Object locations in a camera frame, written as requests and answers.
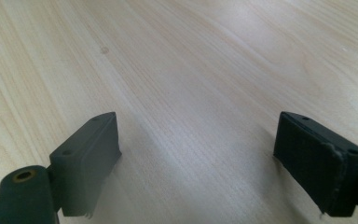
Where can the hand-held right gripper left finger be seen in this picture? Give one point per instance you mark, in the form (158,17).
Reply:
(84,161)

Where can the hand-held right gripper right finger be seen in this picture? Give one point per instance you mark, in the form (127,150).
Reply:
(313,161)

